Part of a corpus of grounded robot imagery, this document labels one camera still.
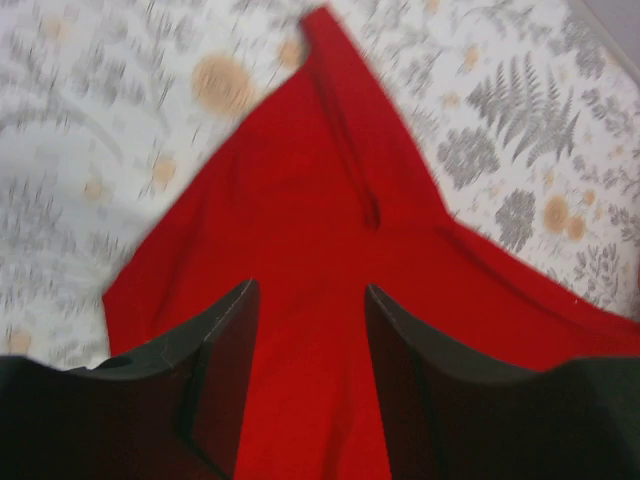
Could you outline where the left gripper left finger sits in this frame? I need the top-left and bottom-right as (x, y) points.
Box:
(1, 280), (260, 479)

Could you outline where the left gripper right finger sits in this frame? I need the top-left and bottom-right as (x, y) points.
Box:
(365, 285), (639, 479)

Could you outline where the red t shirt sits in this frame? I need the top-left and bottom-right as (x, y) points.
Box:
(103, 7), (639, 479)

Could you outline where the floral patterned table mat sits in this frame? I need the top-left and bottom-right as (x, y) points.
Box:
(1, 1), (639, 369)

